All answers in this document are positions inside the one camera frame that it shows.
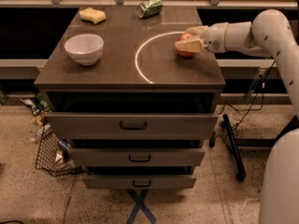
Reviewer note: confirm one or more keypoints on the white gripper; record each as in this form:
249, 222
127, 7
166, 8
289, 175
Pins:
214, 37

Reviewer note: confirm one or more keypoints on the green soda can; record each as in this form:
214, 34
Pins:
149, 8

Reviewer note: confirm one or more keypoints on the yellow sponge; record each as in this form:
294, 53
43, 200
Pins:
93, 15

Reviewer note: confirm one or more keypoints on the blue tape cross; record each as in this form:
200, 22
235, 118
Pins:
139, 199

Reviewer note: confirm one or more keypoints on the snack packets on floor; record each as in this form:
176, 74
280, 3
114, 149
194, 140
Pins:
39, 110

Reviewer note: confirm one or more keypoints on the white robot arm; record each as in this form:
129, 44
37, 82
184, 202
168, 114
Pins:
269, 35

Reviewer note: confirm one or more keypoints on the black wire basket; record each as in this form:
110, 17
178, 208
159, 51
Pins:
53, 157

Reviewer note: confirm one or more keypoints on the red apple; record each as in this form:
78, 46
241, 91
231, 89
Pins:
182, 48

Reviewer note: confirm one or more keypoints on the top grey drawer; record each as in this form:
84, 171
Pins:
132, 126

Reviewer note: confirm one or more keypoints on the grey drawer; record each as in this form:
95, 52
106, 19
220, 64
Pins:
133, 157
139, 181
132, 126

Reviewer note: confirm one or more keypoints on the white bowl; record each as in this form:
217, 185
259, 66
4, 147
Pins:
85, 49

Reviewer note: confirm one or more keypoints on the black stand base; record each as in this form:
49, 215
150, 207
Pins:
233, 143

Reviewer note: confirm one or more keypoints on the middle grey drawer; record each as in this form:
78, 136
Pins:
133, 157

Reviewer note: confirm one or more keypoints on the bottom grey drawer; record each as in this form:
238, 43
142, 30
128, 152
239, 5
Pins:
139, 181

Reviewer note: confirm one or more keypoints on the grey drawer cabinet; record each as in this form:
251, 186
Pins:
140, 72

